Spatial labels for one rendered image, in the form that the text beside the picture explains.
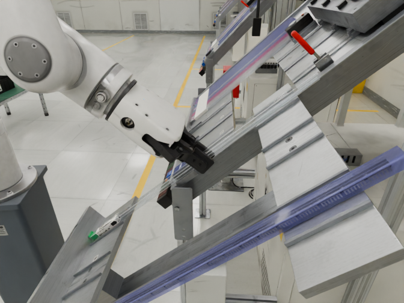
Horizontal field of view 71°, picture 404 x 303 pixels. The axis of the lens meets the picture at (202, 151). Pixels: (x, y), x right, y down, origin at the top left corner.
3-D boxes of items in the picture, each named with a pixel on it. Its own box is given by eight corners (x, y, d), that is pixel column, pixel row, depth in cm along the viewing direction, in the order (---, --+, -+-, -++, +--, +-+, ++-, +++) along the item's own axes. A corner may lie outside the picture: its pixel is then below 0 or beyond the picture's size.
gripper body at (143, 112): (116, 86, 37) (185, 137, 40) (136, 67, 45) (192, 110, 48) (89, 127, 40) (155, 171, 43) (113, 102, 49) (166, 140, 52)
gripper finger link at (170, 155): (159, 156, 38) (187, 159, 42) (138, 116, 42) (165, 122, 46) (154, 161, 39) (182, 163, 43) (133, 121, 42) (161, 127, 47)
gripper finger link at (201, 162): (180, 145, 42) (214, 171, 43) (182, 136, 44) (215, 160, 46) (167, 159, 43) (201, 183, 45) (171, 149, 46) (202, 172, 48)
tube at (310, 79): (93, 240, 57) (89, 237, 57) (96, 235, 59) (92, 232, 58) (320, 79, 39) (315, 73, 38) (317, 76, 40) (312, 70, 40)
